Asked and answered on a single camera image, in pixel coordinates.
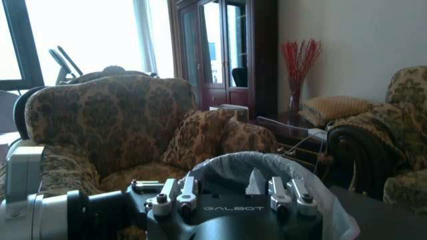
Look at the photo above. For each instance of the grey chair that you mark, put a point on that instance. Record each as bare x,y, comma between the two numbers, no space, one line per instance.
7,112

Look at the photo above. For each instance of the grey trash bin clear liner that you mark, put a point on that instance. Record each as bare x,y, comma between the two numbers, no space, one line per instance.
234,162

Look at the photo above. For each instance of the glass vase red twigs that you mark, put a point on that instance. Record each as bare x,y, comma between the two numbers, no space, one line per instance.
300,65

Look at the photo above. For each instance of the dark wood side table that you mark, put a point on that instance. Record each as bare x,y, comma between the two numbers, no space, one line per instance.
290,132

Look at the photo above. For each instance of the yellow striped cushion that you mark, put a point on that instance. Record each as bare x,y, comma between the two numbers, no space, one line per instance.
337,107

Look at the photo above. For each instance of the white paper scrap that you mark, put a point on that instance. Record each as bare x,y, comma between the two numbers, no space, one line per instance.
257,183

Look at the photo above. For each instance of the brown floral patterned armchair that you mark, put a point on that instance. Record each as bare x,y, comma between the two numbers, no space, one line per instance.
110,117

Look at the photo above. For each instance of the brown floral patterned cushion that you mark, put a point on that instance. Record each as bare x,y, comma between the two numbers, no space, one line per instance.
197,137

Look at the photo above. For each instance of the silver-barred finger of the left gripper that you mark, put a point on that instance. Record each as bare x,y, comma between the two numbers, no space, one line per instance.
149,185

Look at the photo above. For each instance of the dark wood glass cabinet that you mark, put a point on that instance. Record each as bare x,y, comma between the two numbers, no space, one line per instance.
221,50

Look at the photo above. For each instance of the dark window frame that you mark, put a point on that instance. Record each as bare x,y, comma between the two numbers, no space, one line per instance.
23,42

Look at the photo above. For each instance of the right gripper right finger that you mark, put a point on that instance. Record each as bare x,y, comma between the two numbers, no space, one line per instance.
280,197

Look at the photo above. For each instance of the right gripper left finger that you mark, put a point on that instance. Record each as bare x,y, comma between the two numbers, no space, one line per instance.
187,198

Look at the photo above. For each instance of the black exercise machine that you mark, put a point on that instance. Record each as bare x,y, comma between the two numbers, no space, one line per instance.
65,62

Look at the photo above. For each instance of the floral patterned sofa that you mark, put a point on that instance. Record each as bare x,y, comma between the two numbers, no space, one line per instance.
397,130

